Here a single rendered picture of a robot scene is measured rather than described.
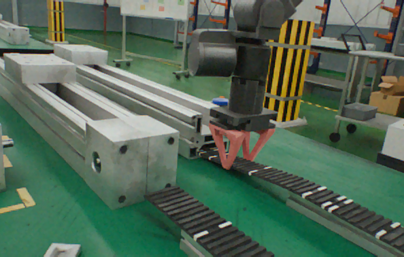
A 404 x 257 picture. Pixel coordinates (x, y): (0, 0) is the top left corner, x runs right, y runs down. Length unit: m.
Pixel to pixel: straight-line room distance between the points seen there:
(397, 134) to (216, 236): 0.56
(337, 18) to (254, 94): 8.79
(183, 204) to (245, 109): 0.20
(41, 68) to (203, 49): 0.42
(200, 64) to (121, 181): 0.20
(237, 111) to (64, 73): 0.43
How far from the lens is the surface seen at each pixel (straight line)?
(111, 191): 0.47
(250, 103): 0.55
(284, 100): 3.81
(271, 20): 0.53
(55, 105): 0.65
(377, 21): 8.85
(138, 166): 0.47
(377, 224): 0.48
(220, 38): 0.53
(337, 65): 9.20
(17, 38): 2.36
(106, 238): 0.43
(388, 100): 5.52
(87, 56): 1.12
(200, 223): 0.40
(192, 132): 0.63
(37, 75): 0.82
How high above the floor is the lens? 1.03
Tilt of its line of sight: 17 degrees down
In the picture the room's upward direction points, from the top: 5 degrees clockwise
